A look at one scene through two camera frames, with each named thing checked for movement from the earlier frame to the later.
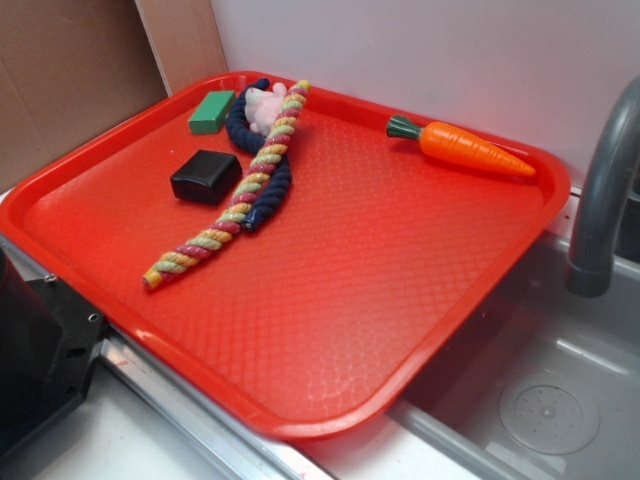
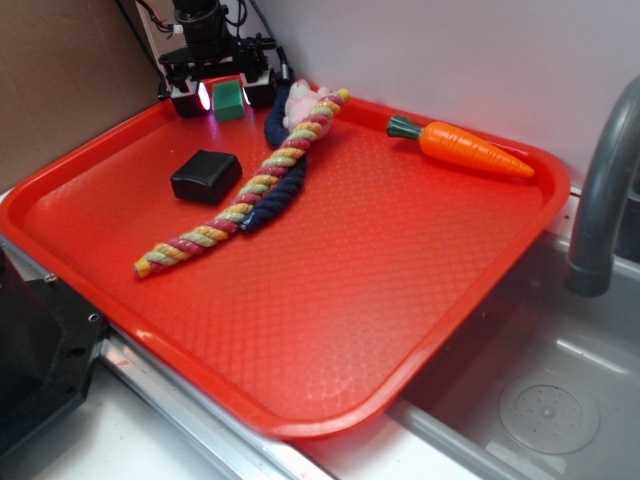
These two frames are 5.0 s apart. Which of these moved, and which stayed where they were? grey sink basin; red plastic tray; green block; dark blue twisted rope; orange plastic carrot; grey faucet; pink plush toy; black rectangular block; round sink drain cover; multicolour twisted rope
Moved: pink plush toy; green block; multicolour twisted rope; dark blue twisted rope
Stayed: round sink drain cover; black rectangular block; grey faucet; grey sink basin; orange plastic carrot; red plastic tray
